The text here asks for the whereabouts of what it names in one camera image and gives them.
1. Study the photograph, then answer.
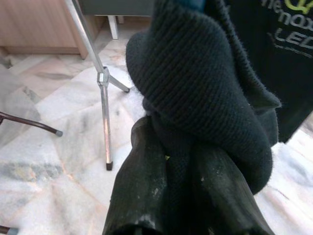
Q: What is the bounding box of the orange marble folding table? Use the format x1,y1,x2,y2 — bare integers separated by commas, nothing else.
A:
0,111,63,235

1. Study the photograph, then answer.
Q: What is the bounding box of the black t-shirt large green logo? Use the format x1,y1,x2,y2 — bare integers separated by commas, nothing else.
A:
205,0,313,144

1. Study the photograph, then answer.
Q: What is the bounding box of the light wooden drawer cabinet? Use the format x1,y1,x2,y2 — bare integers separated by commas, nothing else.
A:
0,0,98,59

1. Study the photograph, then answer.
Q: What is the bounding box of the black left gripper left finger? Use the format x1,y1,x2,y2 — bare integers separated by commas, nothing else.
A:
104,117,172,235

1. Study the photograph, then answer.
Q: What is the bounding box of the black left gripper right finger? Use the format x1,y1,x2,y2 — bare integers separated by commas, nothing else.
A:
193,149,274,235

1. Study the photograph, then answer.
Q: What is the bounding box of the black t-shirt small logo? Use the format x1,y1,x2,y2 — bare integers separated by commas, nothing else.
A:
126,0,282,235

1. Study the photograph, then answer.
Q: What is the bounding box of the silver metal clothes rack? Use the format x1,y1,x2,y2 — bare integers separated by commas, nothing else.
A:
65,0,130,171

